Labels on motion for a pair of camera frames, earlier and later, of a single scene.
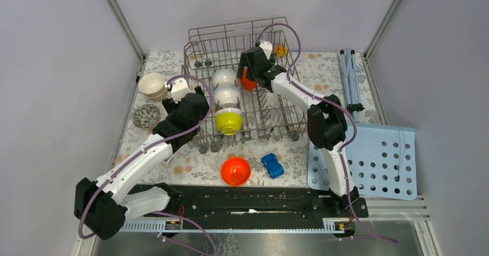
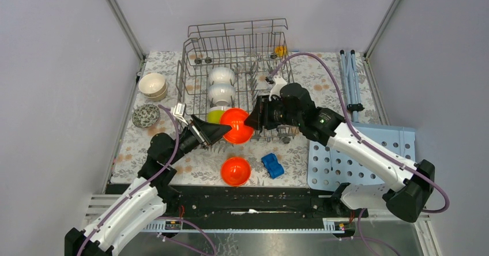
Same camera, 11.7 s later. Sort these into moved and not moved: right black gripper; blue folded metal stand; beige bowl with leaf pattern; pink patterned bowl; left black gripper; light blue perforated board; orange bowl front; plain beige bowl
Moved: left black gripper; right black gripper
Not moved: beige bowl with leaf pattern; light blue perforated board; blue folded metal stand; plain beige bowl; pink patterned bowl; orange bowl front
